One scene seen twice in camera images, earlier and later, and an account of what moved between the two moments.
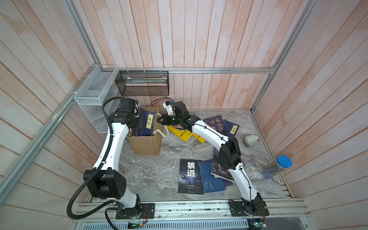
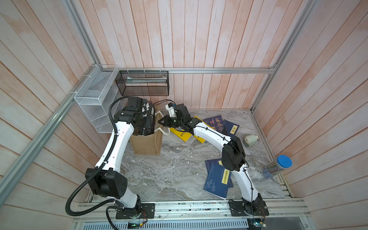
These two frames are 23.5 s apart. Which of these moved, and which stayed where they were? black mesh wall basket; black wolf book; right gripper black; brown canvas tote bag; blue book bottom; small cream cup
Moved: black wolf book; blue book bottom
Stayed: black mesh wall basket; right gripper black; brown canvas tote bag; small cream cup
